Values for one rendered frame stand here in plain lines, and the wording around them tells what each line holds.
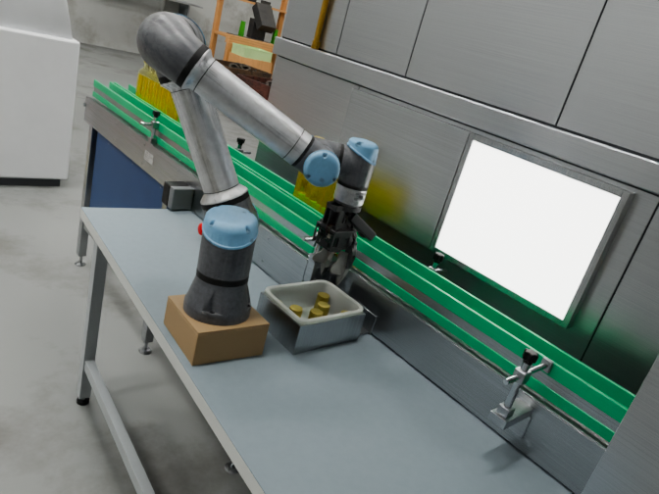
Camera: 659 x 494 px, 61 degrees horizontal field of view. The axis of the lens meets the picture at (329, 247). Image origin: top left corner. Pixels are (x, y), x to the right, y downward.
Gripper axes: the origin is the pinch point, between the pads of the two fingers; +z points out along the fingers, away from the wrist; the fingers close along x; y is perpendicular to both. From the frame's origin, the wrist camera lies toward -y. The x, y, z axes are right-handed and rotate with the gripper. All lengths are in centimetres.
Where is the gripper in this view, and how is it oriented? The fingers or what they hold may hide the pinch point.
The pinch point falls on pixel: (332, 274)
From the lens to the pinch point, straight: 144.1
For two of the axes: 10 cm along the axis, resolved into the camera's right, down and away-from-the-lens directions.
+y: -7.3, 0.6, -6.9
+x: 6.4, 4.3, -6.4
